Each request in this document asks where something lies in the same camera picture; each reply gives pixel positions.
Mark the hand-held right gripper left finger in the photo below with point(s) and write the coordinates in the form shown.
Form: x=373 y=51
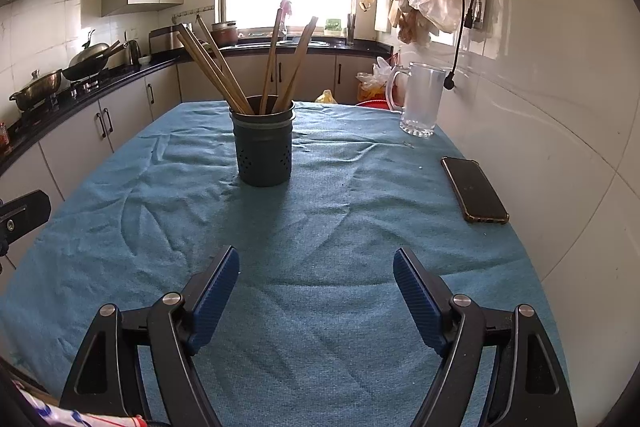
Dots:
x=217 y=297

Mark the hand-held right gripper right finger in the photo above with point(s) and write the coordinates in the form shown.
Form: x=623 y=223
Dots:
x=417 y=302

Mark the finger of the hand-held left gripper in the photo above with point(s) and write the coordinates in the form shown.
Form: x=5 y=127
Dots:
x=25 y=212

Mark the dark grey utensil holder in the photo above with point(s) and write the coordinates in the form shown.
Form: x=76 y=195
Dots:
x=262 y=147

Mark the set of bamboo chopsticks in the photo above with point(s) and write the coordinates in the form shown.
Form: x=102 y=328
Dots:
x=271 y=57

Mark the steel cooking pot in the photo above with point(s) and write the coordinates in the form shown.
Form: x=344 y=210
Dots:
x=37 y=89

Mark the smartphone in brown case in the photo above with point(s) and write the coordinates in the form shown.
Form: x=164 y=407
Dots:
x=475 y=189

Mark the blue tablecloth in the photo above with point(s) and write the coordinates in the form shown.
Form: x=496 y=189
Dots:
x=320 y=217

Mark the gas stove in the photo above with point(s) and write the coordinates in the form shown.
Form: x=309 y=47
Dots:
x=85 y=88

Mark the black wok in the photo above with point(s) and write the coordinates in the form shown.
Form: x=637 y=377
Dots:
x=87 y=62

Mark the white patterned clothing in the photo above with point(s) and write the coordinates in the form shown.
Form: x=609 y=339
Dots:
x=75 y=419

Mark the steel kettle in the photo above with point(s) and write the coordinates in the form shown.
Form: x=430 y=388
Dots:
x=132 y=53

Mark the red basin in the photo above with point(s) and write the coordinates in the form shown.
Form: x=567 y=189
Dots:
x=372 y=104

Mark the clear glass mug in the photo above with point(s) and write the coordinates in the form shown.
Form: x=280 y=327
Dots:
x=422 y=97

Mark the silver rice cooker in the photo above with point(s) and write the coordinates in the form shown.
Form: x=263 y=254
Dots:
x=162 y=39

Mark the yellow plastic bag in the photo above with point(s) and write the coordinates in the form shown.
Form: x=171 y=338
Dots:
x=326 y=97

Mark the translucent plastic bag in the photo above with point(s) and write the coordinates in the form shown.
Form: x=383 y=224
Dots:
x=375 y=79

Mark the brown clay pot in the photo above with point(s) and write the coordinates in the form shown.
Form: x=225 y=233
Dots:
x=225 y=36

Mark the black kitchen countertop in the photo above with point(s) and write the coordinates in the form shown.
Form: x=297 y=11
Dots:
x=350 y=48

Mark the green box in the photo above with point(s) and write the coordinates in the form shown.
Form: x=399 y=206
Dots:
x=332 y=27

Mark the pink hanging cloth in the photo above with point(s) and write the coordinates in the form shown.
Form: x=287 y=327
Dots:
x=286 y=7

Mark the white wall socket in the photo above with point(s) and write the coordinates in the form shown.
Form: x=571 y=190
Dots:
x=492 y=7

